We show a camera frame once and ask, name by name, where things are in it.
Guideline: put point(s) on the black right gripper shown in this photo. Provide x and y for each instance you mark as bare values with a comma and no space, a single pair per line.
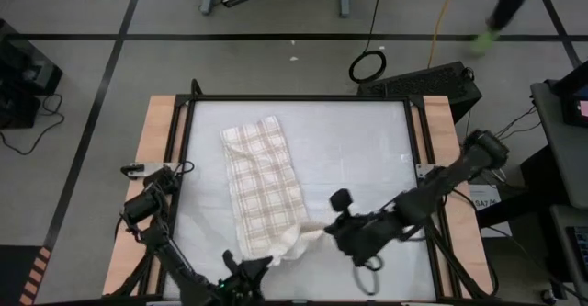
365,234

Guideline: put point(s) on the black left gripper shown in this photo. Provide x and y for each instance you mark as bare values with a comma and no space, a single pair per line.
236,292

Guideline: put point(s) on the white plaid kitchen towel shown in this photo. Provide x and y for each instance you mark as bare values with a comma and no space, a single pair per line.
262,182

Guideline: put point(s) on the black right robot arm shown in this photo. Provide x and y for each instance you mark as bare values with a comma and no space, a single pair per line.
441,182

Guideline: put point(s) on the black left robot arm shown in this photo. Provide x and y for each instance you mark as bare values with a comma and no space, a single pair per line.
161,246

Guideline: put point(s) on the white paper label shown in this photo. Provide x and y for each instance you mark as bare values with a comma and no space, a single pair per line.
487,196

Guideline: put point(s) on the grey desk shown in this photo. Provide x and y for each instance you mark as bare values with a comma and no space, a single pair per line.
562,251
560,159

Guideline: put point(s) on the black orange striped mat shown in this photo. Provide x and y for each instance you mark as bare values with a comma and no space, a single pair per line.
14,274

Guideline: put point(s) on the black monitor pink screen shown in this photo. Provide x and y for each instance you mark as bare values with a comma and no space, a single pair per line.
574,90

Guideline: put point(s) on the person's leg green shoe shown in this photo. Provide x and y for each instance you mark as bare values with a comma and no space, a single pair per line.
510,3

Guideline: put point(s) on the black equipment box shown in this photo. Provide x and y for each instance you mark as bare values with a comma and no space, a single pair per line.
23,67

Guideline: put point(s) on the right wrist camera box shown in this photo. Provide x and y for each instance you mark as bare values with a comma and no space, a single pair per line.
341,200

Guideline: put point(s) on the silver mounting bracket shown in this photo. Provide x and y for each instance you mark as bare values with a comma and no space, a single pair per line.
422,170
138,170

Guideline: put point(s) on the black table frame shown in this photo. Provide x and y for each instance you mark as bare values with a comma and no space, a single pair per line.
298,98

